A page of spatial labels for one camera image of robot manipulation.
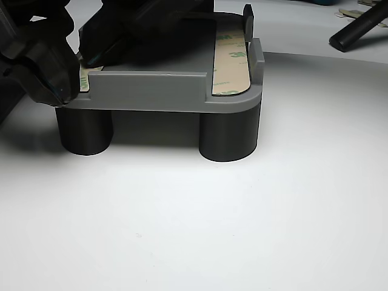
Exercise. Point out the tape strip with 3M liner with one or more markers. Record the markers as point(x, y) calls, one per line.
point(85, 82)
point(230, 69)

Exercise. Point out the teal object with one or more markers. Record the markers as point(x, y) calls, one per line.
point(327, 1)

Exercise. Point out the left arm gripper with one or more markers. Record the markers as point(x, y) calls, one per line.
point(169, 36)

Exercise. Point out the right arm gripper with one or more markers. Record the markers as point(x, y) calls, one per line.
point(18, 33)

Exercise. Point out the black cylindrical rod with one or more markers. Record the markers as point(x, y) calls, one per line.
point(357, 28)

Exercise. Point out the black cylindrical fixture leg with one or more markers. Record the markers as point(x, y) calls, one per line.
point(230, 133)
point(85, 133)

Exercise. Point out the peeled tan liner piece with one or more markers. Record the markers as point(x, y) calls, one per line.
point(348, 12)
point(368, 2)
point(383, 25)

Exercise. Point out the black upright clip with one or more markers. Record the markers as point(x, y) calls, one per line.
point(249, 21)

